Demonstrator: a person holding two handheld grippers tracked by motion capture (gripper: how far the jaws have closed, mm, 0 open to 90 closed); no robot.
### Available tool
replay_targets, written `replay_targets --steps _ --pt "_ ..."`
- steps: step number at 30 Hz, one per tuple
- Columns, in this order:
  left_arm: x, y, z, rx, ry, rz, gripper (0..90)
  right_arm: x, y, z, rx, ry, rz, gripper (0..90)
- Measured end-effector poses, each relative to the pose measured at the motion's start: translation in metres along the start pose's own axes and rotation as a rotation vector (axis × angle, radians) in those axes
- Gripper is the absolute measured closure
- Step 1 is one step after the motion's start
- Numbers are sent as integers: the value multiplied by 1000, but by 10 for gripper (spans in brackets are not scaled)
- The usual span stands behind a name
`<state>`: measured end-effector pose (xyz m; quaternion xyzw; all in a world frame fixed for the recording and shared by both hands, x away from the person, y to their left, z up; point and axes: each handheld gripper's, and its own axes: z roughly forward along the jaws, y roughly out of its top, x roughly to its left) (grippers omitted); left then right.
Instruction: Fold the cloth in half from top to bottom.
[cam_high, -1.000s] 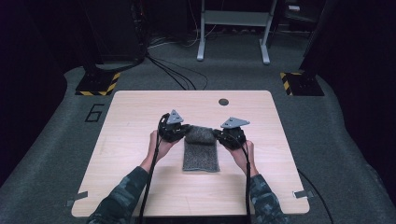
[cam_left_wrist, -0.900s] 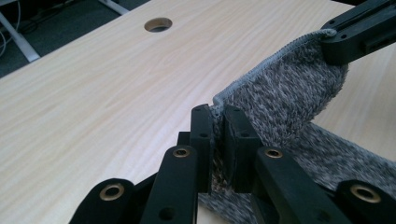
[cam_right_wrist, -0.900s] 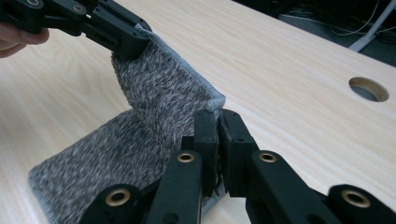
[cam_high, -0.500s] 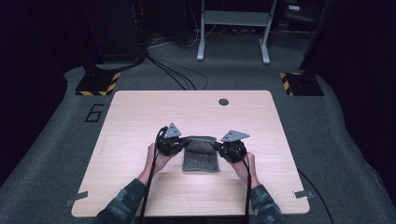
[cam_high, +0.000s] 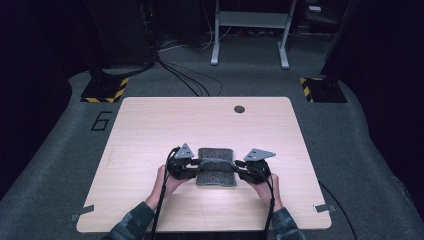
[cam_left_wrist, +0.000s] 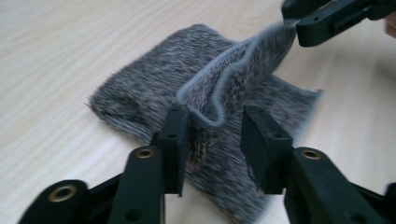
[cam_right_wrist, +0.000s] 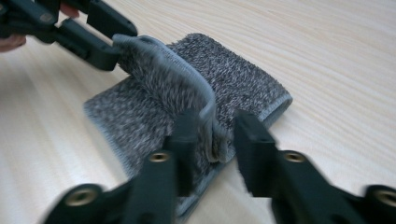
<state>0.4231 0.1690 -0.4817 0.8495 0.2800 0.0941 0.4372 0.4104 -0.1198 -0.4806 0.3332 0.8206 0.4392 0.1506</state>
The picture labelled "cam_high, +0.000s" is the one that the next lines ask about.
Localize person's right hand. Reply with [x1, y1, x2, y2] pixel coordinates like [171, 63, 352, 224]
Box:
[249, 172, 284, 212]

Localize left hand-held gripper cable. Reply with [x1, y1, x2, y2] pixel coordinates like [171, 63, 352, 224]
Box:
[149, 146, 182, 240]

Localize grey tape strip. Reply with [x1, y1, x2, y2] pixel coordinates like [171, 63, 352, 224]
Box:
[69, 204, 96, 223]
[313, 203, 337, 214]

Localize black floor cables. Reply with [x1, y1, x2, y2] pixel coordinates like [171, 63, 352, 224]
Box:
[155, 54, 224, 98]

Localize white metal stand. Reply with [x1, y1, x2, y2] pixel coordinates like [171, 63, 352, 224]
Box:
[210, 0, 298, 71]

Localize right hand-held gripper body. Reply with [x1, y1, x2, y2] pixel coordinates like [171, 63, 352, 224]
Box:
[240, 148, 277, 185]

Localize right hand-held gripper cable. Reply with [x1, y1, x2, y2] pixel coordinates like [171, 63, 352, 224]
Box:
[253, 165, 277, 240]

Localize hand-held gripper cable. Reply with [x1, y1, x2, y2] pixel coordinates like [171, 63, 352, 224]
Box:
[149, 146, 182, 240]
[253, 165, 277, 240]

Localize thin black floor cable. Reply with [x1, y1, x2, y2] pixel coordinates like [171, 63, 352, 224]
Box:
[318, 179, 358, 240]

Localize grey towel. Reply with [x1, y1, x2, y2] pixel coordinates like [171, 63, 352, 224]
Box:
[195, 147, 239, 188]

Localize person's left hand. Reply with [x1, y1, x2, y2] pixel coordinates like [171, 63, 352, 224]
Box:
[145, 164, 191, 212]

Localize hazard striped base plate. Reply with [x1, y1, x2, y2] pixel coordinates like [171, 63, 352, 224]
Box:
[298, 76, 348, 104]
[80, 76, 130, 104]

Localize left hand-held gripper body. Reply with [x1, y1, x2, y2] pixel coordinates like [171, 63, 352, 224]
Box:
[165, 143, 202, 181]

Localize dark cabinet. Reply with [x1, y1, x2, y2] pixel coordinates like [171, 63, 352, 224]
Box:
[87, 0, 158, 69]

